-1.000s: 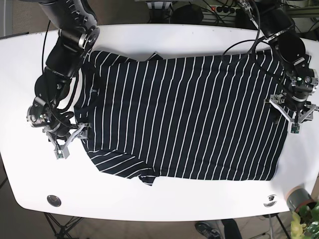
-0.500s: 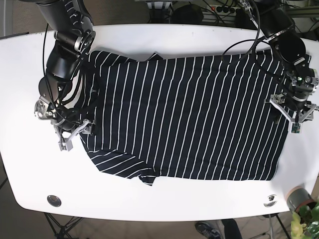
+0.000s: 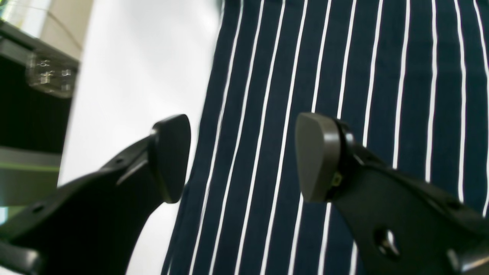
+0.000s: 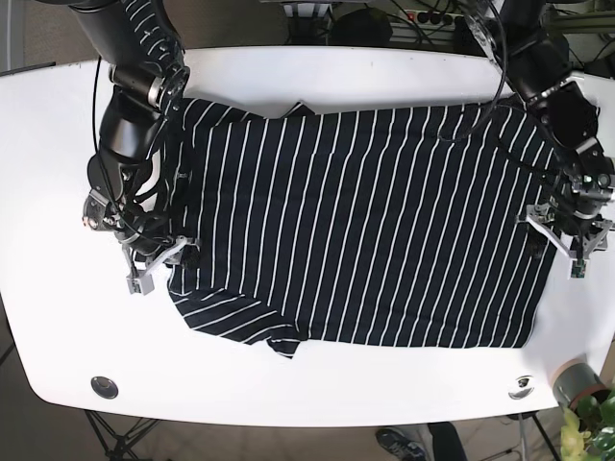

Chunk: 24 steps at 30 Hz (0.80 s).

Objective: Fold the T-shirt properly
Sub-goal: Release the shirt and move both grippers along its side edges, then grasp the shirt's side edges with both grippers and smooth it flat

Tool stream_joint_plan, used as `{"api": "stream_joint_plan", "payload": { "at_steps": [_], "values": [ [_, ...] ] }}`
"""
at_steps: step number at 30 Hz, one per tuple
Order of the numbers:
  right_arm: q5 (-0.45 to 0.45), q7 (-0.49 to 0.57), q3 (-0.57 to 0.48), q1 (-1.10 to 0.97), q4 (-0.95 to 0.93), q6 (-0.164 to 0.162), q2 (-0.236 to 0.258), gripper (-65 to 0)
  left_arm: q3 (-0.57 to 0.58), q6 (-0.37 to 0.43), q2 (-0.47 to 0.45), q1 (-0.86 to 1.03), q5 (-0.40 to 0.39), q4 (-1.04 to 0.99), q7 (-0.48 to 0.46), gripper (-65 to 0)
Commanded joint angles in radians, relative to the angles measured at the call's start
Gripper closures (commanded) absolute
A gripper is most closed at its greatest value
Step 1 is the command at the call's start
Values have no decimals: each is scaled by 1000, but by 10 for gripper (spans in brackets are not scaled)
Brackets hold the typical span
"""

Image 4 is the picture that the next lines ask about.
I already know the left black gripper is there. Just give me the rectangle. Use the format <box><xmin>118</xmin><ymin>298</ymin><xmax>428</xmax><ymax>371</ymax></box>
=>
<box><xmin>519</xmin><ymin>188</ymin><xmax>614</xmax><ymax>279</ymax></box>

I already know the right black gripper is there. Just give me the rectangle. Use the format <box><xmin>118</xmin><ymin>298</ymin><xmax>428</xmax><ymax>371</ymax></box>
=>
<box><xmin>121</xmin><ymin>231</ymin><xmax>201</xmax><ymax>296</ymax></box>

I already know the black white striped T-shirt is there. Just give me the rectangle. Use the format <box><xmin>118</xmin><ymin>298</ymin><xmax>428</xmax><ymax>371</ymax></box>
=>
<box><xmin>123</xmin><ymin>0</ymin><xmax>578</xmax><ymax>359</ymax></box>

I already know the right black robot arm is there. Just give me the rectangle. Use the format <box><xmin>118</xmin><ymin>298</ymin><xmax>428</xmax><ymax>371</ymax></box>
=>
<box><xmin>68</xmin><ymin>1</ymin><xmax>195</xmax><ymax>295</ymax></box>

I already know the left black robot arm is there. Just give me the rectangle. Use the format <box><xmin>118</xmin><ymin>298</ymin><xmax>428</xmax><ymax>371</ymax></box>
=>
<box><xmin>459</xmin><ymin>1</ymin><xmax>614</xmax><ymax>279</ymax></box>

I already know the grey plant pot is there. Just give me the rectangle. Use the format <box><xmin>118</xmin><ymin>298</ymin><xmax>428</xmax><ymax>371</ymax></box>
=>
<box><xmin>550</xmin><ymin>358</ymin><xmax>610</xmax><ymax>410</ymax></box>

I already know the left silver table grommet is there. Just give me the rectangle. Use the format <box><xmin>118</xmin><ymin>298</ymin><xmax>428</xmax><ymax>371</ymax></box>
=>
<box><xmin>90</xmin><ymin>376</ymin><xmax>119</xmax><ymax>400</ymax></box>

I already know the silver table grommet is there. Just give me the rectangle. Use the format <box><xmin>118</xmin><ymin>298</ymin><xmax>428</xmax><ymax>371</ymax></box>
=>
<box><xmin>90</xmin><ymin>376</ymin><xmax>119</xmax><ymax>400</ymax></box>
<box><xmin>507</xmin><ymin>375</ymin><xmax>535</xmax><ymax>400</ymax></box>

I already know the right silver table grommet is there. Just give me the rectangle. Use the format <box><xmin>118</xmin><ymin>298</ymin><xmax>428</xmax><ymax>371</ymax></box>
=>
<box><xmin>507</xmin><ymin>375</ymin><xmax>535</xmax><ymax>400</ymax></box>

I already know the green potted plant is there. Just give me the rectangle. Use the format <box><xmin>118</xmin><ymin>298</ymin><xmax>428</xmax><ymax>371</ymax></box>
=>
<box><xmin>560</xmin><ymin>391</ymin><xmax>614</xmax><ymax>461</ymax></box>

